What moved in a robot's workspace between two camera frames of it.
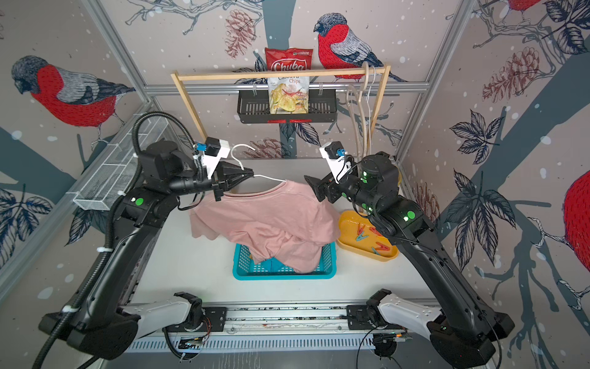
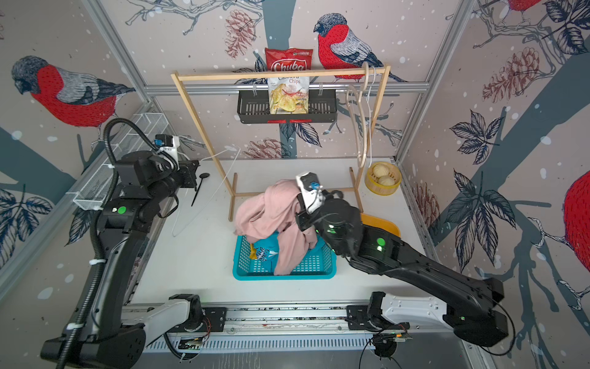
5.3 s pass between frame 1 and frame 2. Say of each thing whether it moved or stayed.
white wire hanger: stayed
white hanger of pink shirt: moved
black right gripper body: moved
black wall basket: stayed
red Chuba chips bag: stayed
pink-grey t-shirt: moved
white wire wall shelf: stayed
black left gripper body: moved
